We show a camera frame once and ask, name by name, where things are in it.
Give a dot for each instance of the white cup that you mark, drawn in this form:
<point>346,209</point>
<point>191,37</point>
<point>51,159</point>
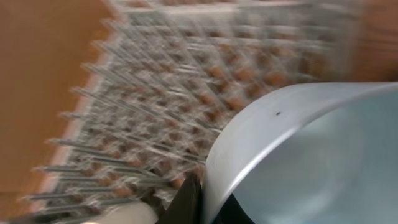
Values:
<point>133,213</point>

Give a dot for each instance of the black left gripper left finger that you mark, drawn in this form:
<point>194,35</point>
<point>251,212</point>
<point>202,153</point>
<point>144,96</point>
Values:
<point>185,208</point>

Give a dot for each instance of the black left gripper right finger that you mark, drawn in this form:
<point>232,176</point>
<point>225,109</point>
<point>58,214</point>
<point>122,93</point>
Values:
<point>232,213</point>

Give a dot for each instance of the grey dishwasher rack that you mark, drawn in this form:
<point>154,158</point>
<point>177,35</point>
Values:
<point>173,75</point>

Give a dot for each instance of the light blue bowl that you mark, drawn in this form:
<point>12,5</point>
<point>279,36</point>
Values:
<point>309,153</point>

